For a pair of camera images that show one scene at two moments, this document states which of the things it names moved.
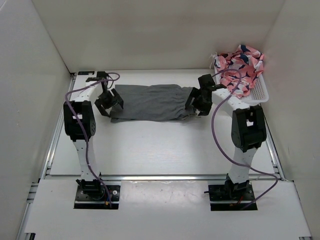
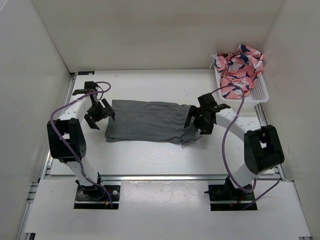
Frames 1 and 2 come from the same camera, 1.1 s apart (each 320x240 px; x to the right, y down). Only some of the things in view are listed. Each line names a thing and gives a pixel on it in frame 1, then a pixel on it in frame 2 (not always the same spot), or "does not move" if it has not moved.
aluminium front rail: (164, 177) does not move
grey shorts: (143, 103) to (150, 122)
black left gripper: (115, 98) to (107, 110)
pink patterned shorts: (249, 61) does not move
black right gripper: (204, 110) to (195, 111)
